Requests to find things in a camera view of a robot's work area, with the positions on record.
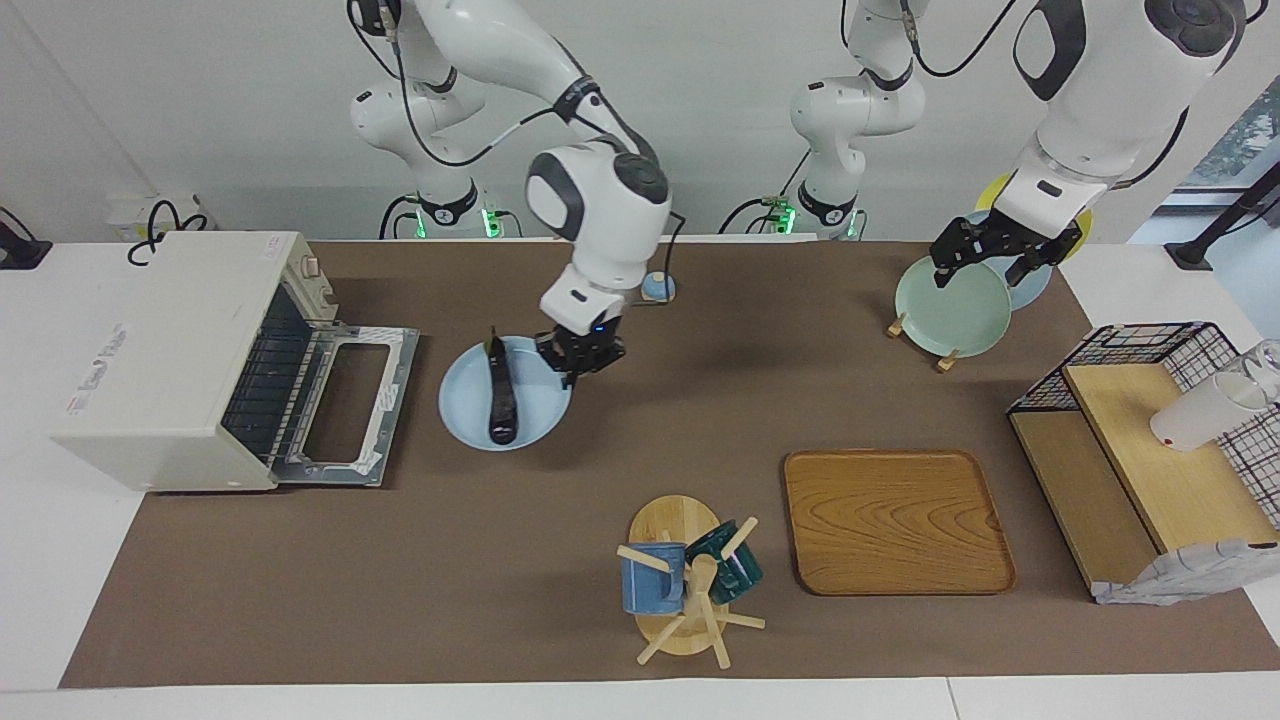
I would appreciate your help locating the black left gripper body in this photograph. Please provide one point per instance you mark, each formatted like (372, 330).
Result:
(1000, 235)

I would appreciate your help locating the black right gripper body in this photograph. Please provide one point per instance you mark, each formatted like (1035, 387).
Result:
(585, 350)

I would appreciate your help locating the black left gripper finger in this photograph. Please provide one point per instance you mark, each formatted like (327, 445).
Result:
(940, 275)
(1018, 270)

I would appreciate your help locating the dark purple eggplant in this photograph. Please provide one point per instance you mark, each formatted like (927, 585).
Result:
(500, 400)

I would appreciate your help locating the glass oven door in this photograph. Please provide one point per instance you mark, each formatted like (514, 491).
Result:
(395, 400)

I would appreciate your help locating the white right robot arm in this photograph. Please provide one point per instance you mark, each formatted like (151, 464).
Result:
(600, 200)

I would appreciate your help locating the beige toaster oven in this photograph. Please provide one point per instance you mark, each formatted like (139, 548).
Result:
(150, 380)

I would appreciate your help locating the light blue racked plate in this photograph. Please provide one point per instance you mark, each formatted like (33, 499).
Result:
(1030, 290)

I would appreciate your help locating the pale green plate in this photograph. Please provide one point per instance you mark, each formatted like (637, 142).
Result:
(950, 315)

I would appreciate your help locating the yellow plate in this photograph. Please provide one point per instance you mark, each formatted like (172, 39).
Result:
(993, 192)

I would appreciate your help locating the wooden plate rack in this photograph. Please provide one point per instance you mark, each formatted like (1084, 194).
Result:
(946, 362)

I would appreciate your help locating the wooden mug tree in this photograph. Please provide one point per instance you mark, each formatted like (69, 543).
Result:
(675, 520)

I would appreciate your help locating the black stand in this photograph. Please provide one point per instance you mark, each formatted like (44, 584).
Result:
(1225, 220)

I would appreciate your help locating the blue mug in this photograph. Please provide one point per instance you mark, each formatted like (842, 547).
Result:
(650, 585)

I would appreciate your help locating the white cup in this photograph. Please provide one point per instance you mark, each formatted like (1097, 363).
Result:
(1200, 415)

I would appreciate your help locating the brown table mat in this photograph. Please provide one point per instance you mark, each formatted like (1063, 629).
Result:
(400, 560)

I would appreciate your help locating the wooden serving tray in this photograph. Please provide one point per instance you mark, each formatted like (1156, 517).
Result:
(900, 520)

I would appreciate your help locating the dark green mug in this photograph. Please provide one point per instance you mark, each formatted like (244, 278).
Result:
(735, 570)

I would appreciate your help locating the clear glass cup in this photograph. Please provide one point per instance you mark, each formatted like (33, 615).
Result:
(1265, 365)

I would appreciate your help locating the white grid patterned cloth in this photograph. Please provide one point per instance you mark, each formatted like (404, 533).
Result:
(1180, 580)

